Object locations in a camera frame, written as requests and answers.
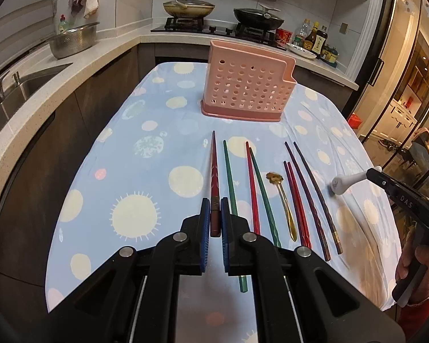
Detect dark red chopstick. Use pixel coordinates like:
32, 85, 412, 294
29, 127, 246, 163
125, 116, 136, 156
210, 131, 221, 237

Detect white ceramic spoon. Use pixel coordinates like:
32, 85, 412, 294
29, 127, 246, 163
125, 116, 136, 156
330, 171, 367, 195

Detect dark brown chopstick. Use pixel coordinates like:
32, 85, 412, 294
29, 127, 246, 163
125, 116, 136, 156
294, 142, 343, 255

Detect right hand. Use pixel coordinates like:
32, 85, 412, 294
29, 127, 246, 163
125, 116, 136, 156
395, 229, 429, 304

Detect green chopstick gold end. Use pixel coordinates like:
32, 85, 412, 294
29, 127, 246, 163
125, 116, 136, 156
248, 147, 281, 248

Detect gold metal spoon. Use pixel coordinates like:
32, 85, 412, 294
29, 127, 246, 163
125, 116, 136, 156
266, 172, 297, 242

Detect red chopstick pair left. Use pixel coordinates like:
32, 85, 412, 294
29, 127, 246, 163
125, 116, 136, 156
283, 160, 308, 248

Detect red chopstick pair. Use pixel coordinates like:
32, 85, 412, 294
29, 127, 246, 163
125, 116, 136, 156
287, 161, 313, 250
283, 160, 308, 248

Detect blue patterned tablecloth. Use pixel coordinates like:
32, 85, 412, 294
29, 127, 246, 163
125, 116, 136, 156
44, 61, 398, 343

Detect red chopstick pair right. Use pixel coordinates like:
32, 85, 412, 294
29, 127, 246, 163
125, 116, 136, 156
287, 161, 313, 250

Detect dark purple chopstick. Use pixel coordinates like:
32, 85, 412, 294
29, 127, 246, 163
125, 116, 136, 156
284, 142, 331, 262

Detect red box on floor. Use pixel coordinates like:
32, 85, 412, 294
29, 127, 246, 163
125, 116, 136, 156
348, 112, 363, 130

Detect pink perforated utensil holder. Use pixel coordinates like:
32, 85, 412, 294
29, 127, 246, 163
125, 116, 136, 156
200, 39, 297, 122

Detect condiment jars set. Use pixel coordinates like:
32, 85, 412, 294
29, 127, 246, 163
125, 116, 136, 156
320, 45, 339, 68

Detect white plate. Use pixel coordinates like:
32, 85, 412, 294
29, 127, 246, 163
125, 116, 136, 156
286, 43, 317, 60

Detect black gas stove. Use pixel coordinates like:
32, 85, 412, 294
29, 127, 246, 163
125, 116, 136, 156
152, 17, 278, 46

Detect red instant noodle cup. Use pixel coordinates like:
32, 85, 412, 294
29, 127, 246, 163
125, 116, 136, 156
275, 28, 293, 45

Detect brown sauce bottle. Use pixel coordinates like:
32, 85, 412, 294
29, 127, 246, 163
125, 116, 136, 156
303, 22, 319, 51

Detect black wok with lid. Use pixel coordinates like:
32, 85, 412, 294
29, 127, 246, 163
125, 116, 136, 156
233, 4, 284, 31

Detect dark soy sauce bottle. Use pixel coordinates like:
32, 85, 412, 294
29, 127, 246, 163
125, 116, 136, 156
311, 26, 328, 57

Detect clear oil bottle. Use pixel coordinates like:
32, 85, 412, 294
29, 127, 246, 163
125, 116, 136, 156
293, 19, 311, 47

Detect beige wok with lid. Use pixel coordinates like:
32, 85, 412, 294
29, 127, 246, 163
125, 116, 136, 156
162, 0, 215, 19

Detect steel colander bowl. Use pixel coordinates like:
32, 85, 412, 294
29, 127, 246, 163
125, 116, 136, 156
48, 22, 100, 60

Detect steel sink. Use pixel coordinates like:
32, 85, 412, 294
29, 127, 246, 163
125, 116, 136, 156
0, 62, 73, 135

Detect green dish soap bottle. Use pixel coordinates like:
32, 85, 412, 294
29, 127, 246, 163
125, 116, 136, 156
58, 15, 69, 33

